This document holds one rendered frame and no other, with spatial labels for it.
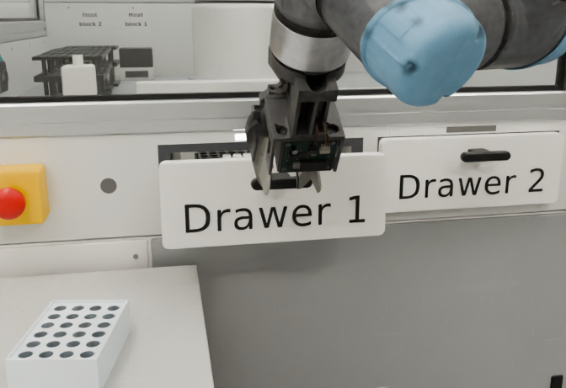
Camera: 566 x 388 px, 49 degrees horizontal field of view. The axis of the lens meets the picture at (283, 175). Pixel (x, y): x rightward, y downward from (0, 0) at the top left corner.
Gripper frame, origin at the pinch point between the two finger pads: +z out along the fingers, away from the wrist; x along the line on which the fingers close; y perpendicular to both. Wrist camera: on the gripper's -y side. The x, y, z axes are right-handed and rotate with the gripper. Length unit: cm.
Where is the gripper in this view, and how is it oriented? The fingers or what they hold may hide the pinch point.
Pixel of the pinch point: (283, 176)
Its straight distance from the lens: 74.1
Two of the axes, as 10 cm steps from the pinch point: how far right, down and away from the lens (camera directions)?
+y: 1.5, 7.5, -6.4
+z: -1.1, 6.6, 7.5
